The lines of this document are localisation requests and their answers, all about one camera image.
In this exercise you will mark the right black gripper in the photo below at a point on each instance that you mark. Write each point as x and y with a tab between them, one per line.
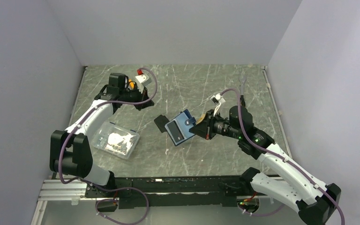
205	129

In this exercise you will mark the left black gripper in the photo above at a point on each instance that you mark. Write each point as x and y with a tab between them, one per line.
142	96

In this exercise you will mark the blue leather card holder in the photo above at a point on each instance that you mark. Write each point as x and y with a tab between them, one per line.
184	121

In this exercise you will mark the black card stack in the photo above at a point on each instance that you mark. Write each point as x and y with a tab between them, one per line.
160	122

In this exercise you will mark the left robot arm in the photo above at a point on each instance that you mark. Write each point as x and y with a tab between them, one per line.
70	154

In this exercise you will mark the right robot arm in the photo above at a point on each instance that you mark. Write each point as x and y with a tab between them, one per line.
312	199

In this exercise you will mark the red adjustable wrench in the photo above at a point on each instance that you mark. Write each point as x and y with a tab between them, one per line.
131	84

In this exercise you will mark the clear plastic screw box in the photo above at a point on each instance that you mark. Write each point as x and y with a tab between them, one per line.
115	140

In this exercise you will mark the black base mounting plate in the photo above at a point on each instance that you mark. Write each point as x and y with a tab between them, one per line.
140	199

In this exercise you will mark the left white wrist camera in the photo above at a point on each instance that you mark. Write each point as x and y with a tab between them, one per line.
142	79

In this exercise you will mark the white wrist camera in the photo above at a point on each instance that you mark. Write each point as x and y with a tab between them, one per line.
218	100
142	79

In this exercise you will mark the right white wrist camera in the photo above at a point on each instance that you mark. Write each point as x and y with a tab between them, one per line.
218	100

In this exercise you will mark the grey wrench black handle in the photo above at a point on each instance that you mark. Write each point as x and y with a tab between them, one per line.
242	80

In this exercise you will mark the aluminium frame rail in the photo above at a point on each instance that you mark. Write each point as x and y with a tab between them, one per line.
55	190

